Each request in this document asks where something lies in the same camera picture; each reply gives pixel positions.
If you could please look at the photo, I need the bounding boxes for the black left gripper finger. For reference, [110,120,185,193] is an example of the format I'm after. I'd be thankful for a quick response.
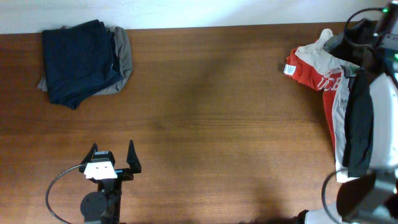
[81,143,98,165]
[126,139,142,174]

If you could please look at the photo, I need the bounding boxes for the red and white shirt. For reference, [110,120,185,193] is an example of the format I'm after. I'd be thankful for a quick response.
[284,29,355,183]

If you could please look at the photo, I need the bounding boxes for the black shorts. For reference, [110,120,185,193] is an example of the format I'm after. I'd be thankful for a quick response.
[324,19,375,178]

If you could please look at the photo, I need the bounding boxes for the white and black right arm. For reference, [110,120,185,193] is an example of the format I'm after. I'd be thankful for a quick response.
[284,1,397,223]

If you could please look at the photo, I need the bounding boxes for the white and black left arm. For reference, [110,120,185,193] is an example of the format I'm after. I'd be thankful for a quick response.
[79,140,142,224]

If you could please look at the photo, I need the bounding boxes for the folded navy blue garment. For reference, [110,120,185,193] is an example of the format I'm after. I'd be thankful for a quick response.
[42,19,123,110]

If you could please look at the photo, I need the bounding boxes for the folded grey garment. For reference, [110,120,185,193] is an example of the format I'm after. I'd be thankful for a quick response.
[36,25,134,96]

